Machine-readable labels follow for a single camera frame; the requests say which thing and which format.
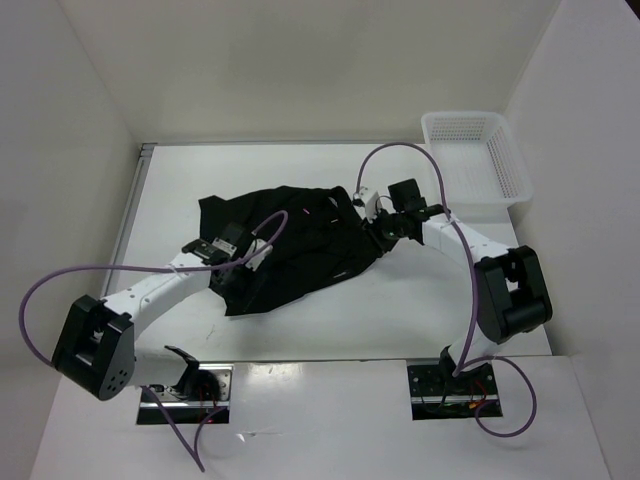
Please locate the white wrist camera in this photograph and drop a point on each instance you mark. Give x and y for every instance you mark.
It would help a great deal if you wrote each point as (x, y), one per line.
(257, 251)
(366, 200)

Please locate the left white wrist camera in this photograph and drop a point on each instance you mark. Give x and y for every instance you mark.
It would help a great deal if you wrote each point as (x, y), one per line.
(257, 251)

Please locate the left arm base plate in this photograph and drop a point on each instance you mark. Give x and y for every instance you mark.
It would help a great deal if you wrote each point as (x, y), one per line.
(209, 401)

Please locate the black shorts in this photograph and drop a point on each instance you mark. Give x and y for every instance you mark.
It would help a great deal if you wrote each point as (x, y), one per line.
(323, 243)

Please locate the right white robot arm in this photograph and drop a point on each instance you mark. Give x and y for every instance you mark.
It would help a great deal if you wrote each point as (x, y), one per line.
(509, 293)

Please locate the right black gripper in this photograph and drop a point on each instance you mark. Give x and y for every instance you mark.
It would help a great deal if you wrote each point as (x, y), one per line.
(384, 214)

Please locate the aluminium table edge rail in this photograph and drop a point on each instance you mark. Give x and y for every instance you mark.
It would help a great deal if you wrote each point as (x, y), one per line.
(109, 282)

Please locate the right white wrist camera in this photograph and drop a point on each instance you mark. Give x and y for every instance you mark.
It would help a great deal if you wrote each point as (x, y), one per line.
(366, 200)

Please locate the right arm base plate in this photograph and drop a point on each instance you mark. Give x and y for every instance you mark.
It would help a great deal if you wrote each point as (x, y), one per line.
(433, 397)

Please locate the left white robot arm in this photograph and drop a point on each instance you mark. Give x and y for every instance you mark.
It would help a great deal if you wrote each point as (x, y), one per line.
(96, 348)

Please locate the white plastic basket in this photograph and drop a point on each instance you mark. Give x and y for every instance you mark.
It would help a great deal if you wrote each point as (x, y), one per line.
(483, 169)

